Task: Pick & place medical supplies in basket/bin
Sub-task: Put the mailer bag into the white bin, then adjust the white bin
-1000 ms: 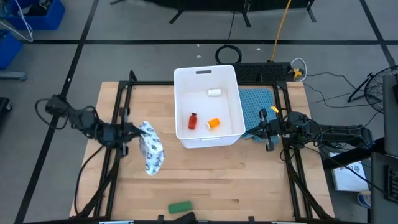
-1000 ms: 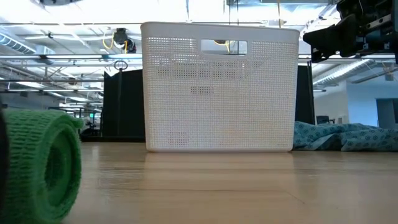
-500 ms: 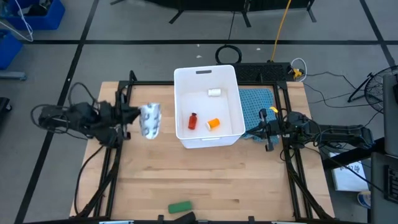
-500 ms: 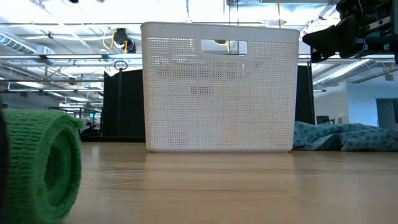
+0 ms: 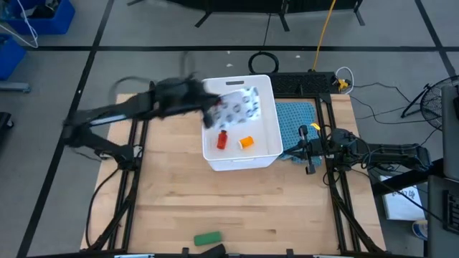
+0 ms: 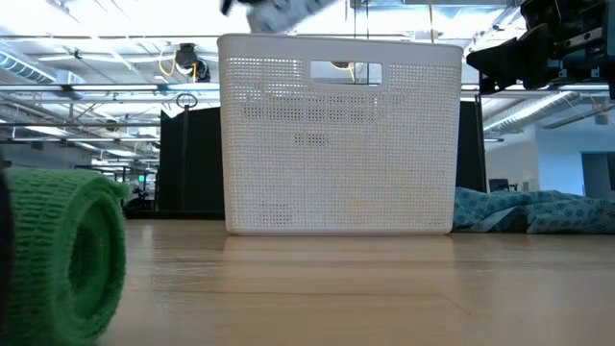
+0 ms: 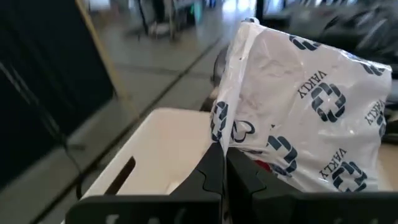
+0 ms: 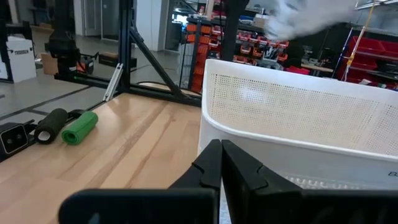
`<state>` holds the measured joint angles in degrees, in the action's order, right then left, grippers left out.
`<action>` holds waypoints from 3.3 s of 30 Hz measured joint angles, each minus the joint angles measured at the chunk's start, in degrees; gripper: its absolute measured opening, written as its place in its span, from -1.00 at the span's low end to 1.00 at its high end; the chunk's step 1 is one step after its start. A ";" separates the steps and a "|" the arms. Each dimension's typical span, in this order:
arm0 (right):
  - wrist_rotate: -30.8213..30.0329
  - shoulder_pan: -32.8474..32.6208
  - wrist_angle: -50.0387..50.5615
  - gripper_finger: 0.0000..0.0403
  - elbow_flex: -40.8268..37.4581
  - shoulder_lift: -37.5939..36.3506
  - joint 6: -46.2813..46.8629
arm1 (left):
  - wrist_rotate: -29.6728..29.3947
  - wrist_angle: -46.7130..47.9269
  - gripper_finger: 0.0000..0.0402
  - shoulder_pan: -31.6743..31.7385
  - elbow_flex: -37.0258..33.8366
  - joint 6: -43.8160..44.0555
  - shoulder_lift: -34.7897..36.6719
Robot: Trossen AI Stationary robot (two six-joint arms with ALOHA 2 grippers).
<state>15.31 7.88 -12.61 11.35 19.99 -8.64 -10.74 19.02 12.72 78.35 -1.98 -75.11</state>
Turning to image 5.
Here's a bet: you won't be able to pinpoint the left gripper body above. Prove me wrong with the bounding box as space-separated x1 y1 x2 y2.
186 80 220 116

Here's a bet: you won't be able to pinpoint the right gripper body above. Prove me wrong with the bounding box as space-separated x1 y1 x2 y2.
299 124 327 176

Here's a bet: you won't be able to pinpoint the white patterned pouch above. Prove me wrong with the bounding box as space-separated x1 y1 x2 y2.
209 85 261 128

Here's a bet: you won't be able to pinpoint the red bottle white cap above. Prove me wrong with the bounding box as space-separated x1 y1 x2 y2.
216 130 229 151

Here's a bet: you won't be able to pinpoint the orange block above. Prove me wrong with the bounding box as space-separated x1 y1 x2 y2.
238 135 256 150

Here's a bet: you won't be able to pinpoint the green block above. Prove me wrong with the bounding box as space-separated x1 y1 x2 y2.
194 231 223 247

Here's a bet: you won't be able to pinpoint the black bandage roll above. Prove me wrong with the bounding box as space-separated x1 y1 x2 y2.
200 244 227 258

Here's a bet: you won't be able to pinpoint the white plastic bin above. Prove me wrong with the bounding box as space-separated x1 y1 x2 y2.
201 74 284 172

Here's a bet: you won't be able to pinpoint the blue bin with items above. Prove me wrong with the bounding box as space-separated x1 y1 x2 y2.
6 0 76 36

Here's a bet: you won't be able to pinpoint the teal patterned cloth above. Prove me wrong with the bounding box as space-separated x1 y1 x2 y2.
274 102 323 166

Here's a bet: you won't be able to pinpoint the black perforated box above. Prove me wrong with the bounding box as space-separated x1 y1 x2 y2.
267 71 340 96

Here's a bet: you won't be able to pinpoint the black stand legs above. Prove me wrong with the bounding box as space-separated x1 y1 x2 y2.
127 0 366 32

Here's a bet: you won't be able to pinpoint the black slanted bar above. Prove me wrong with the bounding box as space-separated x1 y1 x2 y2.
372 158 444 196

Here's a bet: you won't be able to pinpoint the white printed paper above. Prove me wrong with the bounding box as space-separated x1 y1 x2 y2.
379 175 426 221

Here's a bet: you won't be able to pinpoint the black floor fan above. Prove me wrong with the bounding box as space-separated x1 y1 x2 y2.
400 75 459 132

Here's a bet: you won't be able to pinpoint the black coiled cable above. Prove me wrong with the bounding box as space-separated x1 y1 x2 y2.
247 52 280 75

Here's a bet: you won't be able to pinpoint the black floor cable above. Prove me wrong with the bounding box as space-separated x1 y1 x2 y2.
349 82 431 125

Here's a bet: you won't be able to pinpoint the white looped cable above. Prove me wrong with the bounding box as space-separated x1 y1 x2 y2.
335 66 355 95

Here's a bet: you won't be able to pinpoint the black metal table frame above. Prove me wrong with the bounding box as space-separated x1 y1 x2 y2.
80 81 384 254

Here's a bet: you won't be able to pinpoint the yellow cable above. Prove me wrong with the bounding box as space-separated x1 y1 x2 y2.
311 0 337 72

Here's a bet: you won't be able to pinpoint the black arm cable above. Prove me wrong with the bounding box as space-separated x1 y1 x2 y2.
85 166 121 249

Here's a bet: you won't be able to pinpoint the thin white cord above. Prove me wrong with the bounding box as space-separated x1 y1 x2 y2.
0 0 39 49

